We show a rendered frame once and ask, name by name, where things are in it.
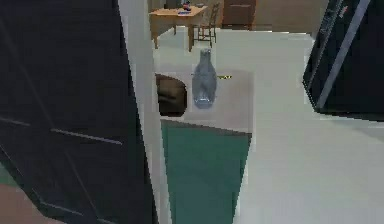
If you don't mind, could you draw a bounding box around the dark brown round bowl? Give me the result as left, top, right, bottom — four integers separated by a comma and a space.
155, 73, 188, 118

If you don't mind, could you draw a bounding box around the grey glass bottle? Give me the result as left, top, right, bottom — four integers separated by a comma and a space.
191, 48, 218, 110

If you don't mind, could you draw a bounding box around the wooden chair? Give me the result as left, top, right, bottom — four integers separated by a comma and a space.
193, 2, 222, 49

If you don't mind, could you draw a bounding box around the light wooden table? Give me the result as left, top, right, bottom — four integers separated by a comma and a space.
148, 5, 209, 53

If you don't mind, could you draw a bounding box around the brown wooden cabinet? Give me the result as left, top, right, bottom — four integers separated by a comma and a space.
221, 0, 258, 31

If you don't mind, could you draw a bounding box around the black fridge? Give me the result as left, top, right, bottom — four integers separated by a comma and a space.
302, 0, 384, 122

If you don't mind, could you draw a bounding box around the grey fridge handle bar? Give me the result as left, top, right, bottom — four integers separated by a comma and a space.
315, 0, 372, 109

